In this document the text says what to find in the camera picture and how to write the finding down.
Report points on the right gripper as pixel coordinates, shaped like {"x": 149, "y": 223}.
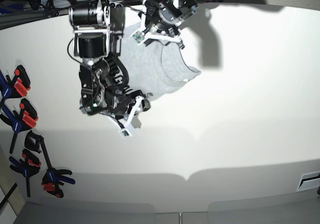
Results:
{"x": 118, "y": 105}

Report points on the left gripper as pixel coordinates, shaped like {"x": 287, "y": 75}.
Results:
{"x": 155, "y": 20}

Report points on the grey T-shirt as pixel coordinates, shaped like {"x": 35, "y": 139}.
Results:
{"x": 155, "y": 69}

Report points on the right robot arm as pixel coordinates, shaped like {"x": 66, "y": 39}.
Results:
{"x": 104, "y": 79}

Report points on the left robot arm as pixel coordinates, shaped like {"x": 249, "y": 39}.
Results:
{"x": 187, "y": 7}

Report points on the blue red bar clamp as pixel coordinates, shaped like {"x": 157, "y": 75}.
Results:
{"x": 24, "y": 120}
{"x": 14, "y": 88}

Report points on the long black bar clamp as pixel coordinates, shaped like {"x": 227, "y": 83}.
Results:
{"x": 53, "y": 178}

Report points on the lower left blue bar clamp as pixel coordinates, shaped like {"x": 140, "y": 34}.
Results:
{"x": 28, "y": 166}

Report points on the top blue red bar clamp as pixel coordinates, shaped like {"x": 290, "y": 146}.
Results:
{"x": 14, "y": 88}

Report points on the black strip on wood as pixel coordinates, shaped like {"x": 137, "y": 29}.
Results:
{"x": 8, "y": 195}

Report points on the white label holder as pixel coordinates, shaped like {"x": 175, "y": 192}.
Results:
{"x": 309, "y": 181}

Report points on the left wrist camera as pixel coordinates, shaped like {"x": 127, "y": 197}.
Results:
{"x": 139, "y": 37}

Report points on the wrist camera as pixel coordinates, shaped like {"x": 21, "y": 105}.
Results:
{"x": 127, "y": 132}
{"x": 139, "y": 37}

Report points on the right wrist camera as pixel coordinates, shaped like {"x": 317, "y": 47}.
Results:
{"x": 127, "y": 132}

